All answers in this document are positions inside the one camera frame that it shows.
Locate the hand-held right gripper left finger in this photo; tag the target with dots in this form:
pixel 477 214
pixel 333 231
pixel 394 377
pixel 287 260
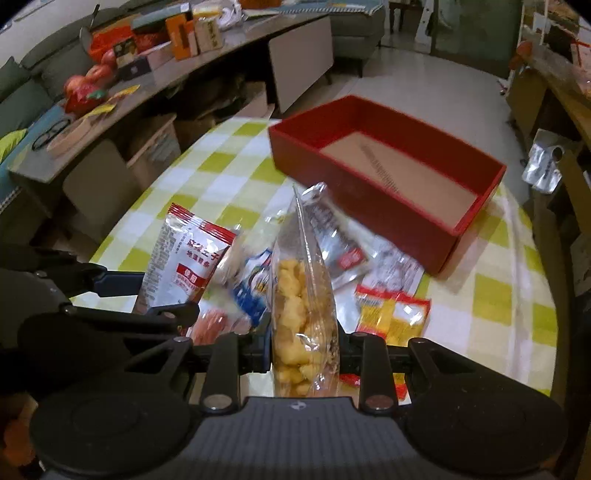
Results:
pixel 261 350

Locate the cream carton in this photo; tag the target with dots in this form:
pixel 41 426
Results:
pixel 210 36

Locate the pink flat box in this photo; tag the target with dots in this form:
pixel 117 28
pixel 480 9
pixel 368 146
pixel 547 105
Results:
pixel 157 55

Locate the black eyeglasses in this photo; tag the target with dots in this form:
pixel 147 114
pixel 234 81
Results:
pixel 51 131

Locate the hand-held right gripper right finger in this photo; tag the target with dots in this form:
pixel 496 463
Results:
pixel 344 350

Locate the dark green long box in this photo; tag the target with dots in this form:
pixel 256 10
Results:
pixel 161 16

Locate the grey coffee table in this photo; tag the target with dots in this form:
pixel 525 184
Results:
pixel 184 74

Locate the red cardboard box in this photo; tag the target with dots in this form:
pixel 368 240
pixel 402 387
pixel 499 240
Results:
pixel 369 175

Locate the round wooden tray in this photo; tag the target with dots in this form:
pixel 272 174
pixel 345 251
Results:
pixel 74 134

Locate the red apple-shaped bag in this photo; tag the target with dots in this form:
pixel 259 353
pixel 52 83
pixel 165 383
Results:
pixel 85 101

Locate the beige storage box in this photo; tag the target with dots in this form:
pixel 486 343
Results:
pixel 154 145

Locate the red and white snack packet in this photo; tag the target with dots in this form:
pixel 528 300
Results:
pixel 184 258

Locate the small dark picture box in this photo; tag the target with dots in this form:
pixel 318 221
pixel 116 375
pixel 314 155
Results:
pixel 124 50

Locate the black flat box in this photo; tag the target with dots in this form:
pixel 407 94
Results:
pixel 134 69

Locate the orange carton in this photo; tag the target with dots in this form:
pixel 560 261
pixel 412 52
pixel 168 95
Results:
pixel 182 37

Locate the wooden chair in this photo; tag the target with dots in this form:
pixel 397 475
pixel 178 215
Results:
pixel 558 277

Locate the pink sausage packet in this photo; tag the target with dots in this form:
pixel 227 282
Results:
pixel 217 325

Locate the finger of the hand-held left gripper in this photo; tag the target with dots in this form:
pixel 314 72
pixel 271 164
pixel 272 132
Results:
pixel 120 284
pixel 180 316

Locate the red apple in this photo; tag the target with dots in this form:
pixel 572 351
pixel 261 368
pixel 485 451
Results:
pixel 75 86
pixel 110 57
pixel 99 74

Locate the red plastic bag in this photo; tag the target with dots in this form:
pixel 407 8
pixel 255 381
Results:
pixel 108 41

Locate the blue snack packet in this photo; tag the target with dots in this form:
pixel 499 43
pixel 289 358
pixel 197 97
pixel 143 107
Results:
pixel 251 286

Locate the blue patterned sofa cover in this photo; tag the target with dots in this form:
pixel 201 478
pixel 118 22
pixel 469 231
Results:
pixel 323 8

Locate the clear bag of fried snacks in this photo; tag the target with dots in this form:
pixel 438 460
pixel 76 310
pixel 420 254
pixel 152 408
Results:
pixel 300 300

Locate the green checked tablecloth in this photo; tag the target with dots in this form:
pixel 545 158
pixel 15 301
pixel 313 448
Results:
pixel 221 157

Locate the clear beef jerky packet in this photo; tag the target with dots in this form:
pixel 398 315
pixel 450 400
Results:
pixel 337 240

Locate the red and yellow snack packet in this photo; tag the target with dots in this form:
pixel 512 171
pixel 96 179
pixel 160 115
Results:
pixel 392 314

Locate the yellow sachet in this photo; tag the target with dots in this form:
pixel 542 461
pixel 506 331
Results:
pixel 102 110
pixel 125 91

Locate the person's left hand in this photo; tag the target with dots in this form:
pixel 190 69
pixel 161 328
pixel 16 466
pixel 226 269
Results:
pixel 14 434

